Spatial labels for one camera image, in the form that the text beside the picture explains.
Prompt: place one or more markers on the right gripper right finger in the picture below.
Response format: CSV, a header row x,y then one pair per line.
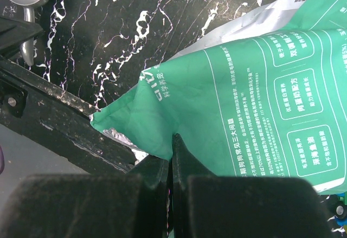
x,y
205,205

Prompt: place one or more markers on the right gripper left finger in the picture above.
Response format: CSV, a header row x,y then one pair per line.
x,y
133,204

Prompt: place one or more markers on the teal dog food bag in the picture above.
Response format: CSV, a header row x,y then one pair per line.
x,y
265,99

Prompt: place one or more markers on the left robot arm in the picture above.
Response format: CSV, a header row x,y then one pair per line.
x,y
15,32

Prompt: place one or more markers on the orange blue toy car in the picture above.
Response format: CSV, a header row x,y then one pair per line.
x,y
337,206

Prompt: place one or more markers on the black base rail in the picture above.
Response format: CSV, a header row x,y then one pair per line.
x,y
58,120

